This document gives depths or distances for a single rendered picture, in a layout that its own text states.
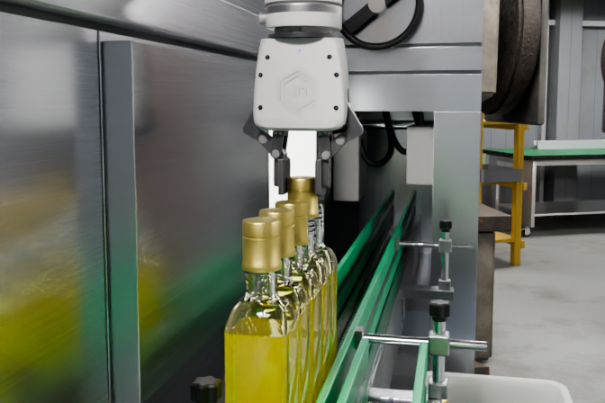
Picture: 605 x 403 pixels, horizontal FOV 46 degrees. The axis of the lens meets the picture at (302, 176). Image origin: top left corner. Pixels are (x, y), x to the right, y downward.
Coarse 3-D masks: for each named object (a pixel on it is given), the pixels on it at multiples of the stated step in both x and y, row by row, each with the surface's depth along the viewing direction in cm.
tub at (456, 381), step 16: (448, 384) 112; (464, 384) 112; (480, 384) 111; (496, 384) 111; (512, 384) 110; (528, 384) 110; (544, 384) 109; (560, 384) 108; (448, 400) 112; (464, 400) 112; (480, 400) 111; (496, 400) 111; (512, 400) 110; (528, 400) 110; (544, 400) 109; (560, 400) 105
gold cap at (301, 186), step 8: (296, 176) 80; (304, 176) 80; (312, 176) 80; (288, 184) 79; (296, 184) 79; (304, 184) 78; (312, 184) 79; (288, 192) 80; (296, 192) 79; (304, 192) 79; (312, 192) 79; (304, 200) 79; (312, 200) 79; (312, 208) 79; (312, 216) 79
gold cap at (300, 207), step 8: (288, 200) 76; (296, 200) 76; (288, 208) 73; (296, 208) 73; (304, 208) 74; (296, 216) 73; (304, 216) 74; (296, 224) 73; (304, 224) 74; (296, 232) 73; (304, 232) 74; (296, 240) 73; (304, 240) 74
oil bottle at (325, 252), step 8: (320, 248) 85; (328, 248) 86; (328, 256) 85; (328, 264) 84; (336, 264) 87; (336, 272) 88; (336, 280) 88; (336, 288) 88; (336, 296) 88; (336, 304) 88; (336, 312) 88; (336, 320) 88; (336, 328) 88; (336, 336) 89; (336, 344) 89; (336, 352) 89
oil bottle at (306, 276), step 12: (300, 276) 73; (312, 276) 75; (312, 288) 73; (312, 300) 73; (312, 312) 73; (312, 324) 73; (312, 336) 73; (312, 348) 73; (312, 360) 74; (312, 372) 74; (312, 384) 74; (312, 396) 74
